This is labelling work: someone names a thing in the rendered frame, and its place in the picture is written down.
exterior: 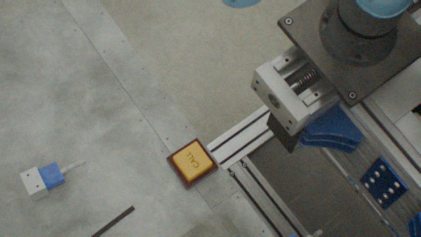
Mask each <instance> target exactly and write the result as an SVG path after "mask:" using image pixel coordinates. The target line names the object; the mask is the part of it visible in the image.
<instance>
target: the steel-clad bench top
mask: <svg viewBox="0 0 421 237"><path fill-rule="evenodd" d="M195 138H198V140H199V141H200V142H201V143H202V145H203V146H204V147H205V149H206V150H207V151H208V152H209V154H210V155H211V157H212V158H213V159H214V161H215V162H216V164H217V165H218V170H217V171H216V172H215V173H213V174H212V175H210V176H208V177H206V178H205V179H203V180H202V181H200V182H199V183H198V184H196V185H195V186H193V187H192V188H190V189H189V190H187V188H186V187H185V186H184V184H183V183H182V181H181V180H180V179H179V178H178V176H177V175H176V174H175V172H174V171H173V170H172V168H171V167H170V165H169V164H168V163H167V162H166V158H167V157H168V156H169V155H171V154H172V153H174V152H175V151H177V150H178V149H180V148H181V147H183V146H185V145H187V144H188V143H189V142H191V141H192V140H194V139H195ZM83 158H85V160H86V164H84V165H82V166H79V167H77V168H75V169H73V170H71V171H70V172H67V173H64V174H62V175H63V176H64V179H65V181H66V182H65V183H64V184H61V185H60V186H57V187H56V188H53V189H51V190H49V191H48V192H49V195H48V196H45V197H43V198H41V199H39V200H37V201H32V199H31V197H30V195H29V193H28V191H27V189H26V187H25V185H24V183H23V181H22V179H21V177H20V173H22V172H25V171H28V170H30V169H32V168H34V167H37V169H38V170H39V169H41V168H43V167H45V166H47V165H49V164H51V163H54V162H57V164H58V166H59V168H60V169H62V168H64V167H66V166H68V165H70V164H72V163H74V162H76V161H78V160H80V159H83ZM131 205H133V206H134V207H135V209H134V210H133V211H132V212H130V213H129V214H128V215H127V216H125V217H124V218H123V219H122V220H120V221H119V222H117V223H116V224H115V225H114V226H112V227H111V228H109V229H108V230H107V231H106V232H104V233H102V234H101V235H100V236H99V237H181V236H182V235H183V234H185V233H187V232H188V231H189V230H191V229H192V228H193V227H195V226H197V225H198V224H199V223H201V222H202V221H204V220H205V219H207V218H208V217H209V216H211V215H212V214H214V213H215V212H217V211H218V210H219V209H220V208H223V210H224V211H225V212H226V214H227V215H228V216H229V218H230V219H231V221H232V222H233V223H234V224H235V226H236V228H237V229H238V230H239V231H240V235H241V236H242V237H274V236H273V235H272V234H271V233H270V231H269V230H268V229H267V227H266V226H265V225H264V223H263V222H262V221H261V219H260V218H259V216H258V215H257V214H256V213H255V211H254V210H253V208H252V207H251V206H250V205H249V204H248V201H247V200H246V199H245V197H244V196H243V194H242V193H241V192H240V191H239V189H238V188H237V186H236V185H235V184H234V182H233V181H232V179H231V178H230V177H229V176H228V175H227V174H226V172H225V171H224V169H223V168H222V167H221V166H220V164H219V163H218V161H217V159H216V158H215V156H214V155H213V154H212V152H211V151H210V149H209V148H208V147H207V146H206V145H205V144H204V142H203V141H202V139H201V138H200V137H199V135H198V134H197V133H196V131H195V130H194V129H193V127H192V126H191V125H190V123H189V122H188V121H187V119H186V117H185V116H184V115H183V114H182V112H181V111H180V110H179V108H178V107H177V106H176V104H175V103H174V102H173V100H172V99H171V97H170V96H169V95H168V94H167V92H166V91H165V89H164V88H163V87H162V86H161V84H160V83H159V82H158V80H157V78H156V77H155V75H154V74H153V73H152V72H151V70H150V69H149V67H148V66H147V65H146V64H145V62H144V61H143V59H142V58H141V57H140V56H139V54H137V52H136V51H135V49H134V48H133V47H132V45H131V44H130V42H129V41H128V39H127V37H126V36H125V35H124V34H123V32H122V30H121V29H120V28H119V27H118V26H117V25H116V23H115V22H114V20H113V19H112V18H111V17H110V15H109V14H108V12H107V11H106V10H105V8H104V7H103V6H102V4H101V2H100V1H99V0H50V1H47V2H46V3H44V4H42V5H40V6H39V7H37V8H35V9H34V10H32V11H30V12H28V13H26V14H25V15H23V16H21V17H20V18H18V19H17V20H15V21H13V22H11V23H10V24H8V25H6V26H4V27H3V28H1V29H0V237H90V236H92V235H93V234H95V233H96V232H98V231H99V230H100V229H101V228H103V227H104V226H105V225H106V224H108V223H109V222H111V221H112V220H113V219H115V218H116V217H117V216H119V215H120V214H121V213H123V212H124V211H125V210H127V208H129V207H130V206H131Z"/></svg>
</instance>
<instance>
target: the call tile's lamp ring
mask: <svg viewBox="0 0 421 237"><path fill-rule="evenodd" d="M194 142H197V143H198V144H199V146H201V148H202V149H203V151H204V152H205V153H206V155H207V156H208V158H209V159H210V160H211V161H212V163H213V165H214V166H213V167H212V168H211V169H209V170H208V171H206V172H205V173H203V174H202V175H201V176H198V177H197V178H195V179H193V180H192V181H191V182H189V183H188V181H187V179H186V178H185V176H184V175H183V174H182V173H181V172H180V170H179V169H178V167H177V166H176V165H175V163H174V162H173V160H172V159H171V158H173V156H174V155H175V154H177V153H179V152H181V151H182V150H183V149H185V148H186V147H187V146H189V145H191V144H193V143H194ZM167 159H168V161H169V162H170V164H171V165H172V166H173V167H174V169H175V170H176V172H177V173H178V174H179V176H181V178H182V180H183V181H184V182H185V184H186V185H187V187H189V186H191V185H192V184H193V183H195V182H196V181H198V180H199V179H201V178H202V177H204V176H206V175H208V174H209V173H211V172H212V171H214V170H215V169H217V168H218V165H217V164H216V162H215V161H214V159H213V158H212V157H211V156H210V154H209V153H208V151H207V150H206V149H205V147H204V146H203V145H202V144H201V142H200V141H199V140H198V139H197V138H195V139H194V140H193V141H191V142H189V143H188V144H187V145H185V146H183V147H182V148H180V149H179V150H177V151H175V152H174V153H173V154H171V155H169V156H168V157H167Z"/></svg>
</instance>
